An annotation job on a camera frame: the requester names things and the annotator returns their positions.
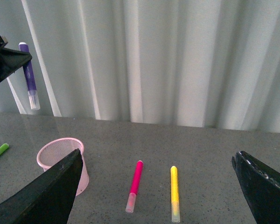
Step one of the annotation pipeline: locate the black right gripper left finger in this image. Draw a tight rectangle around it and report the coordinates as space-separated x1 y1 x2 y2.
0 149 82 224

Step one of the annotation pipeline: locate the pink marker pen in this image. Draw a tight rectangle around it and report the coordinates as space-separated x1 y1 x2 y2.
126 161 143 213

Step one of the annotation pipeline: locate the purple marker pen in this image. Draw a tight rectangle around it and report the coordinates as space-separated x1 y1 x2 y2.
18 42 41 111

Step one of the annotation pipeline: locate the white pleated curtain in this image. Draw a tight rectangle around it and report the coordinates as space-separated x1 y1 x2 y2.
0 0 280 133

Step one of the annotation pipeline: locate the yellow marker pen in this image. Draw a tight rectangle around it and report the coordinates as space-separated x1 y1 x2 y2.
170 166 180 223

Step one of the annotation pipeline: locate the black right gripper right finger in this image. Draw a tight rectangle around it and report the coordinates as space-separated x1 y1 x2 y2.
231 151 280 224

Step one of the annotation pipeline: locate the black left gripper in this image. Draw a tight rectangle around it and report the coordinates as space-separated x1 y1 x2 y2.
0 35 32 83

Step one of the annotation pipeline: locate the pink mesh cup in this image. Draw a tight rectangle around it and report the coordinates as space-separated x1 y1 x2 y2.
36 137 89 196

